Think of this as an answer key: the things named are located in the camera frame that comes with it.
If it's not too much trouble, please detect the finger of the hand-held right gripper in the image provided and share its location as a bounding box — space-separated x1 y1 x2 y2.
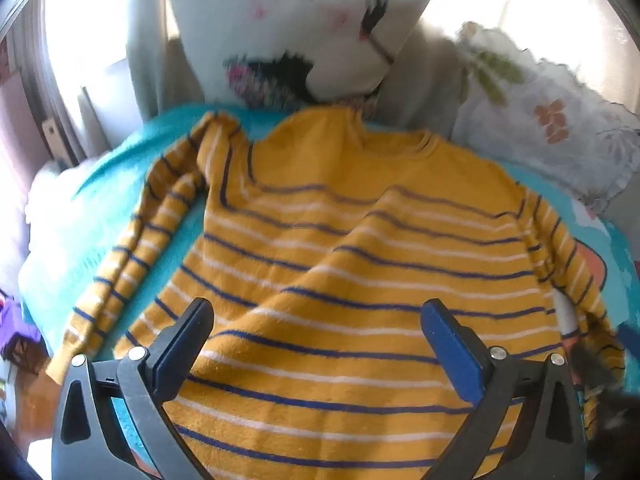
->
570 342 626 396

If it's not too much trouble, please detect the teal cartoon printed blanket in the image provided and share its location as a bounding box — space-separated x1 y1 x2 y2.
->
17 102 640 480

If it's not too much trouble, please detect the white floral pillow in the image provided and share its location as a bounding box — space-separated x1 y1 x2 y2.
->
450 22 640 211

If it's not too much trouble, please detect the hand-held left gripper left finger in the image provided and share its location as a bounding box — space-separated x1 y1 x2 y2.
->
51 298 216 480

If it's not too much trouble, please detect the purple object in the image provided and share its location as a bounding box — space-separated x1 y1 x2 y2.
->
0 287 38 361

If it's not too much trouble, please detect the yellow striped sweater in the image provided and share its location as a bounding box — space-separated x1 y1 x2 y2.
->
47 110 628 480

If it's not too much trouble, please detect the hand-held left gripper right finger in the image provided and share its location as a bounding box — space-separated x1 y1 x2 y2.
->
420 299 586 480

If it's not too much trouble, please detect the white bird print pillow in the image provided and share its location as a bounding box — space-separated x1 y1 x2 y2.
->
162 0 433 111

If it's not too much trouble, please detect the white bedsheet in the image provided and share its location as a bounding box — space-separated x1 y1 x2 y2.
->
20 160 81 271

